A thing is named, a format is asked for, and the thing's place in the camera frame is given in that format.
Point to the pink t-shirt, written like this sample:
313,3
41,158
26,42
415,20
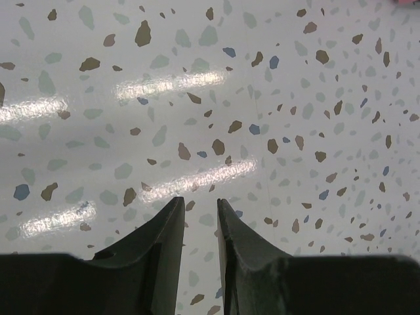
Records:
405,2

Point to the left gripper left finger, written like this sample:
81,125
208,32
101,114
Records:
139,274

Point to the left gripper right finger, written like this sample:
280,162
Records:
251,268

